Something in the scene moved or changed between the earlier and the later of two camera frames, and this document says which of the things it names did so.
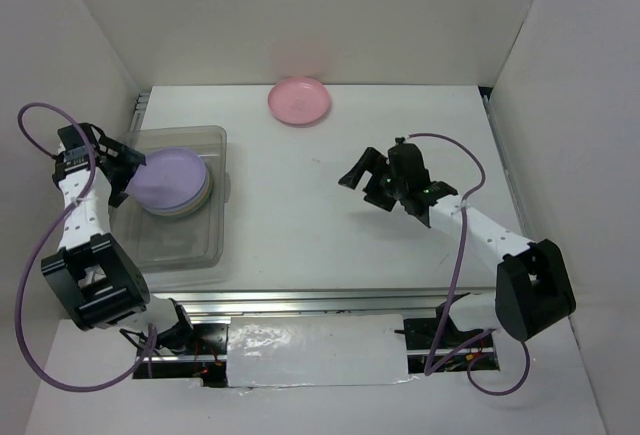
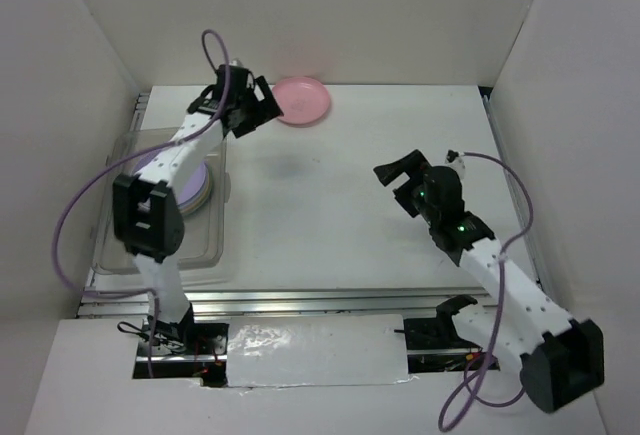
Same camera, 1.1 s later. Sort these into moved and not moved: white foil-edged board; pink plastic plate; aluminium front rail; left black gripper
Moved: left black gripper
Not moved: white foil-edged board; aluminium front rail; pink plastic plate
